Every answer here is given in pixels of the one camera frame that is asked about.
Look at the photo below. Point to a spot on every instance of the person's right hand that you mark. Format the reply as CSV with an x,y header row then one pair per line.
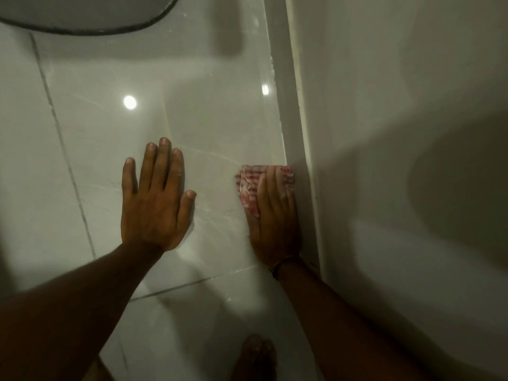
x,y
276,230

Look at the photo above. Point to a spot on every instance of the person's left hand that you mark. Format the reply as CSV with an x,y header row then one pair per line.
x,y
153,214

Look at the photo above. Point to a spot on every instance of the person's left middle finger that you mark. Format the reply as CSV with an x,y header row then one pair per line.
x,y
162,164

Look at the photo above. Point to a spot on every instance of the person's right thumb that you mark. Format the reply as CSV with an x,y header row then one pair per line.
x,y
253,228

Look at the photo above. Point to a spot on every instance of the person's left little finger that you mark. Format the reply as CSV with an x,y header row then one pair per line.
x,y
129,176

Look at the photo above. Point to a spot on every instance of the person's right little finger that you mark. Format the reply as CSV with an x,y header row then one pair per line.
x,y
291,198

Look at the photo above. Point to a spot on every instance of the person's left thumb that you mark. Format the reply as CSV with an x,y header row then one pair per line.
x,y
187,210

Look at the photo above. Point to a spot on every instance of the person's right middle finger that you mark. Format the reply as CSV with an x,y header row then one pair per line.
x,y
274,186

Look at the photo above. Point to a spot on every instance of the red and white checked cloth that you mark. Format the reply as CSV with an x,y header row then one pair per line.
x,y
249,184

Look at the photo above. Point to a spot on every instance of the person's left forearm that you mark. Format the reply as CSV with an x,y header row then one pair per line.
x,y
71,309

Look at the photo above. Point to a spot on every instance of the person's right forearm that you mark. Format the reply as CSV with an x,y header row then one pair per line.
x,y
337,325

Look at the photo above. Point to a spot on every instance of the white skirting board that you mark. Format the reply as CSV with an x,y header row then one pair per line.
x,y
295,126

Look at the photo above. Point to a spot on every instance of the person's bare foot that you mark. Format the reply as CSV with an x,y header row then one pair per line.
x,y
256,359

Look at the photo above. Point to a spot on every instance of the grey mat with dark edge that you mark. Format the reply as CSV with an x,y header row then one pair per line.
x,y
79,13

